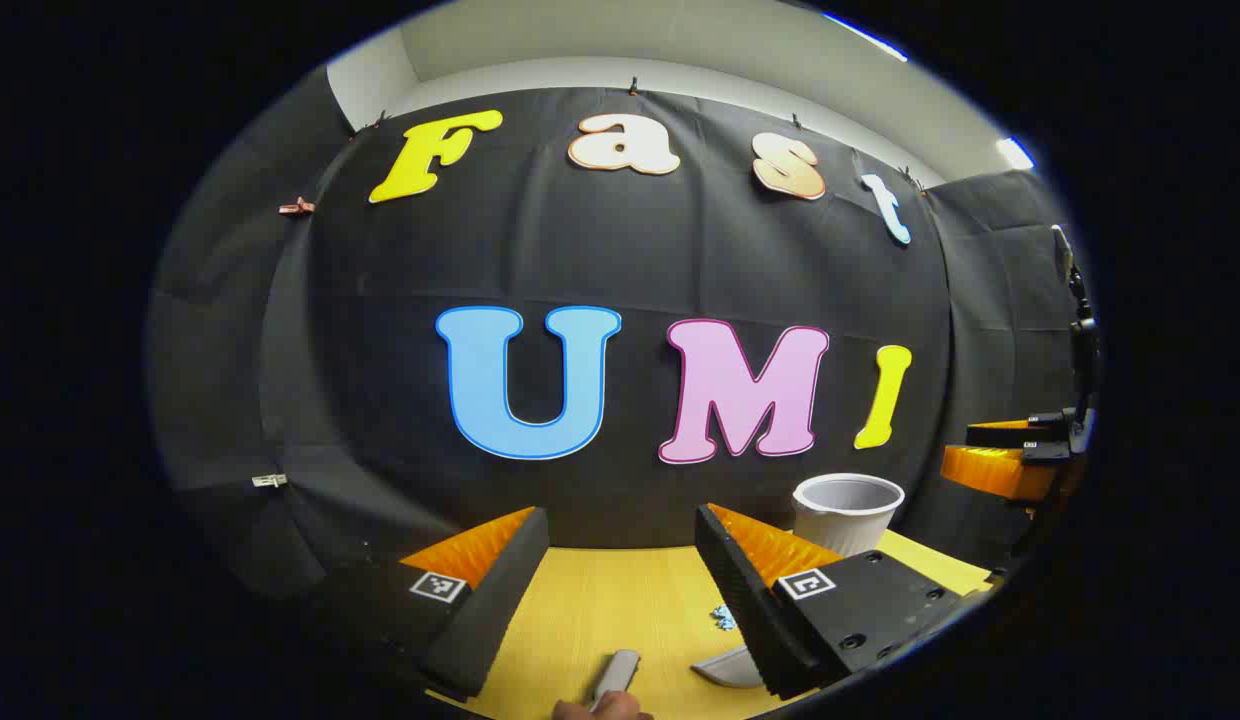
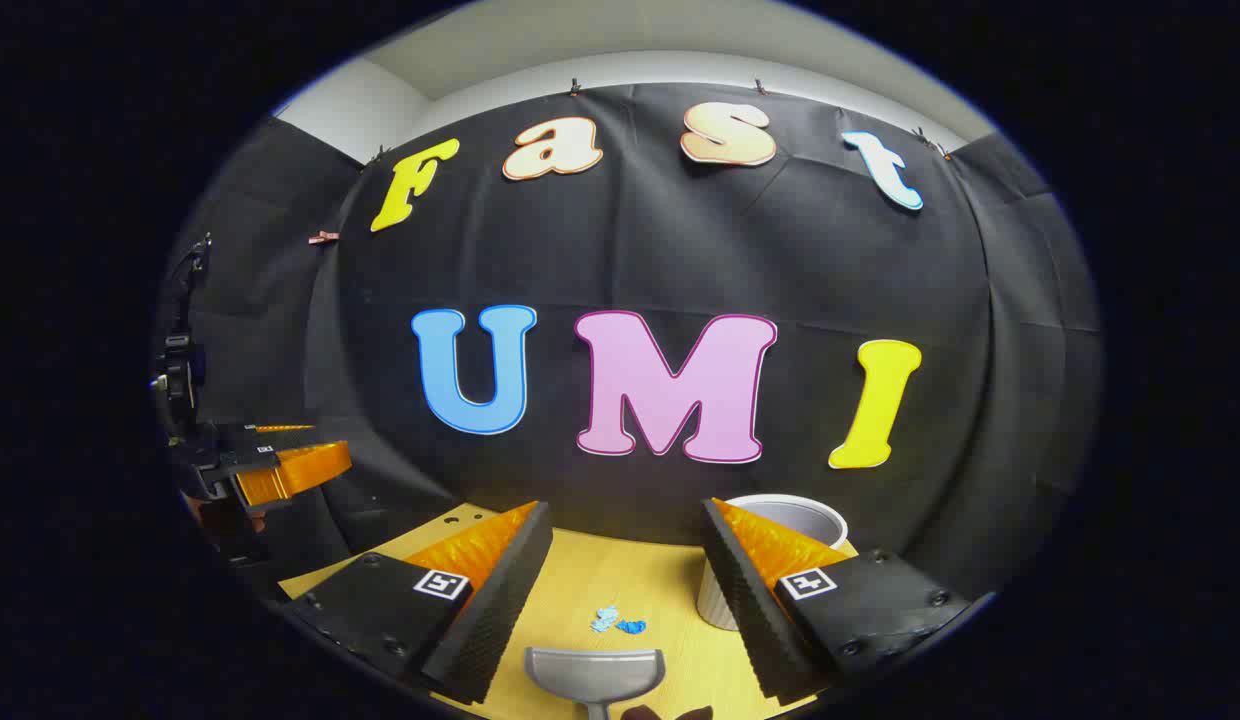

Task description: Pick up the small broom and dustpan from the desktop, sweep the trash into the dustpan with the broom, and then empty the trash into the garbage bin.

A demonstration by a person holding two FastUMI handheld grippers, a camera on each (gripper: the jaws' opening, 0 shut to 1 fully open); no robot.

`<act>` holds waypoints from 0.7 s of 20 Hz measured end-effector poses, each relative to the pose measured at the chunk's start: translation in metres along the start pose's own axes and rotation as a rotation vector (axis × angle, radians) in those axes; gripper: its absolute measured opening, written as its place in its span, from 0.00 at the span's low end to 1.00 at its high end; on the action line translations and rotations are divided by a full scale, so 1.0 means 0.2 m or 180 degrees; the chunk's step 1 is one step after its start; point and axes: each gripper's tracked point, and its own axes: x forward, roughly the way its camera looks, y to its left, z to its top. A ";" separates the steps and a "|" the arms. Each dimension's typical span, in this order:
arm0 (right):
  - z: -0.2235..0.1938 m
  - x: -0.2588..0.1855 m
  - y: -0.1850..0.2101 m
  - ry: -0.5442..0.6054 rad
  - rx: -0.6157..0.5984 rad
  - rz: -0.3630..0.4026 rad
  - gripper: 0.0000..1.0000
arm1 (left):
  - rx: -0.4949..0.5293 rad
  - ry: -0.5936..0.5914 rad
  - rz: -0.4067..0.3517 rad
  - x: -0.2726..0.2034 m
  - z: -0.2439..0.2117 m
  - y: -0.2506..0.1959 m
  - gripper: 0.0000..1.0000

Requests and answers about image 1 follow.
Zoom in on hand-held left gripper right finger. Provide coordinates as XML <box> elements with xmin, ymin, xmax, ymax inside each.
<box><xmin>693</xmin><ymin>502</ymin><xmax>966</xmax><ymax>701</ymax></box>

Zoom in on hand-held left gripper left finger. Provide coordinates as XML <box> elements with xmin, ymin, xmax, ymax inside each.
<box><xmin>300</xmin><ymin>505</ymin><xmax>551</xmax><ymax>703</ymax></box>

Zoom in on grey dustpan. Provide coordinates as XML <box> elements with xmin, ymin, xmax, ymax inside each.
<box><xmin>690</xmin><ymin>645</ymin><xmax>766</xmax><ymax>689</ymax></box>

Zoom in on white ribbed garbage bin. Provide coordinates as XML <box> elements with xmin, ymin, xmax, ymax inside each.
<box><xmin>792</xmin><ymin>473</ymin><xmax>906</xmax><ymax>558</ymax></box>

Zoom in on small grey broom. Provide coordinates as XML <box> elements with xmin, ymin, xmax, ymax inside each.
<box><xmin>590</xmin><ymin>649</ymin><xmax>643</xmax><ymax>713</ymax></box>

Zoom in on yellow wooden desktop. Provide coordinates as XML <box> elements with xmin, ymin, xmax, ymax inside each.
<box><xmin>425</xmin><ymin>530</ymin><xmax>996</xmax><ymax>720</ymax></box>

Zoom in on black backdrop cloth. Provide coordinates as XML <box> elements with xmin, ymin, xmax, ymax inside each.
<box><xmin>145</xmin><ymin>65</ymin><xmax>1091</xmax><ymax>601</ymax></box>

